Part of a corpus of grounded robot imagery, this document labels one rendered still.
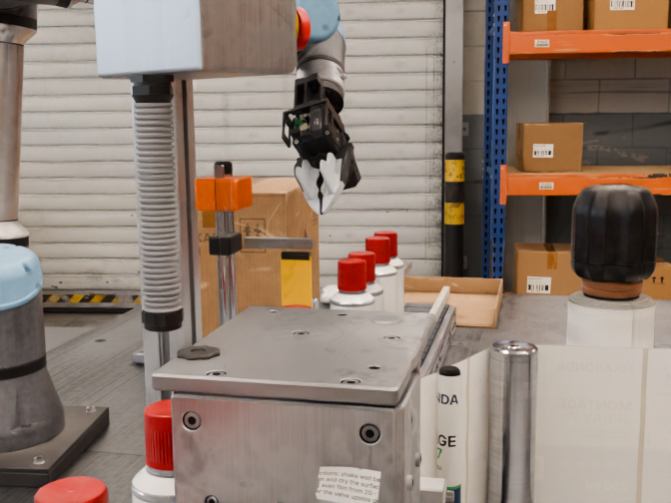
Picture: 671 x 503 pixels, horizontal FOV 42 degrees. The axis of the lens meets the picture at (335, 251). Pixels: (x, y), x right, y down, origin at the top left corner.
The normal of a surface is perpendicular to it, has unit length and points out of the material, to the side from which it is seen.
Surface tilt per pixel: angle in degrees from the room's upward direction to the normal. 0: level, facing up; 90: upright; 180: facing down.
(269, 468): 90
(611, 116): 90
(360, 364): 0
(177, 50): 90
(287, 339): 0
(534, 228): 90
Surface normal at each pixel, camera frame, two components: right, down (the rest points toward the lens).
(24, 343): 0.83, 0.10
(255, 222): -0.15, 0.16
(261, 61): 0.67, 0.11
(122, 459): -0.01, -0.99
